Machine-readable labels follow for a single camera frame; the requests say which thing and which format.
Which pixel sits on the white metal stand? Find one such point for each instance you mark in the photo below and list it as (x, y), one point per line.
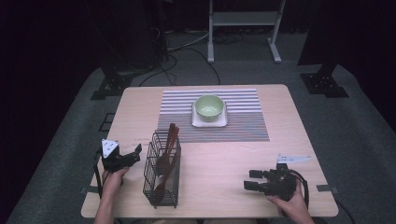
(243, 18)

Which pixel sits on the black square floor frame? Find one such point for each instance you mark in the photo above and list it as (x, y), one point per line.
(104, 122)

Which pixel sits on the person's right hand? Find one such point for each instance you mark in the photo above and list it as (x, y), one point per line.
(295, 205)

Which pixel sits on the green bowl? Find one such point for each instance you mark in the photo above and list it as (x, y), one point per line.
(209, 109)

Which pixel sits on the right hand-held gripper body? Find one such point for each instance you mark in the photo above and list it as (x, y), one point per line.
(281, 185)

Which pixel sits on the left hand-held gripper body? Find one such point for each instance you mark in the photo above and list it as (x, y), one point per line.
(109, 155)

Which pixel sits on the white square plate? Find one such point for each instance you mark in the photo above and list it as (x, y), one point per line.
(199, 123)

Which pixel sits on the grey tape strip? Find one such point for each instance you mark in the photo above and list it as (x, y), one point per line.
(327, 188)
(88, 189)

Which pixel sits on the person's left hand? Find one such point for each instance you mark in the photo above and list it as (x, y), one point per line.
(112, 182)

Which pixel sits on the striped placemat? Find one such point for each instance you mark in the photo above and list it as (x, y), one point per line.
(177, 109)

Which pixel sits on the black stand base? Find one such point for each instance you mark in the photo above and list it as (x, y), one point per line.
(112, 87)
(323, 84)

